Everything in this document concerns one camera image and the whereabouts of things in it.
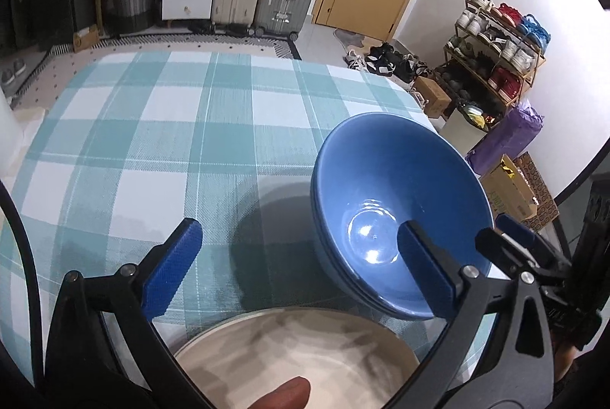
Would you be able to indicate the white trash bin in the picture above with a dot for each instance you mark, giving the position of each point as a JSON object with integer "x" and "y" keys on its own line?
{"x": 457, "y": 127}

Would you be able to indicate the purple bag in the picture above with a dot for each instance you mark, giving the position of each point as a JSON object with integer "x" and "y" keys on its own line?
{"x": 510, "y": 137}

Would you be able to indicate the closed cardboard box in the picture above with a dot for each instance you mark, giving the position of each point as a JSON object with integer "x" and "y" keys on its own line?
{"x": 431, "y": 96}

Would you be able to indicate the open cardboard box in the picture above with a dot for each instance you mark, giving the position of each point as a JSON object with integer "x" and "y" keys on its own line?
{"x": 510, "y": 199}

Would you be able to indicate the grey slippers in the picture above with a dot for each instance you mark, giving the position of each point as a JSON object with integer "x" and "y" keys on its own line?
{"x": 18, "y": 66}

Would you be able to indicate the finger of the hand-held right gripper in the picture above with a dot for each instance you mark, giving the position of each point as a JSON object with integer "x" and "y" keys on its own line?
{"x": 500, "y": 247}
{"x": 522, "y": 233}

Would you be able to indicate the white sneaker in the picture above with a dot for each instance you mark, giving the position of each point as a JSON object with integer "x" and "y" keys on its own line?
{"x": 355, "y": 61}

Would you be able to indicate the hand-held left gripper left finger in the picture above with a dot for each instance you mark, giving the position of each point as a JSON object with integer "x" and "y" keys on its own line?
{"x": 171, "y": 268}

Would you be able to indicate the grey door mat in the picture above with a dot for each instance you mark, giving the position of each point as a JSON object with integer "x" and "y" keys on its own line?
{"x": 350, "y": 38}

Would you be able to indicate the person's right hand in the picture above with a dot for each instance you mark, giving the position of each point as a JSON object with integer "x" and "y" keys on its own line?
{"x": 564, "y": 359}

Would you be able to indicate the patterned brown box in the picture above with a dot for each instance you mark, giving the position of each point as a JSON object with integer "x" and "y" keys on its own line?
{"x": 541, "y": 180}

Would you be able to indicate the wooden shoe rack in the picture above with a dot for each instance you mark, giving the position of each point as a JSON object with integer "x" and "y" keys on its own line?
{"x": 537, "y": 65}

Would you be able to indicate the small cardboard box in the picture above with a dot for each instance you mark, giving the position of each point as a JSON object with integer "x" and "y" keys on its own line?
{"x": 86, "y": 41}

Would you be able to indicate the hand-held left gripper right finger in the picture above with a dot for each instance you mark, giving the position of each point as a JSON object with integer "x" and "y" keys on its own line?
{"x": 426, "y": 270}

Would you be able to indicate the cream plate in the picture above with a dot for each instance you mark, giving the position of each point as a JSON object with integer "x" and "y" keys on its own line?
{"x": 333, "y": 356}

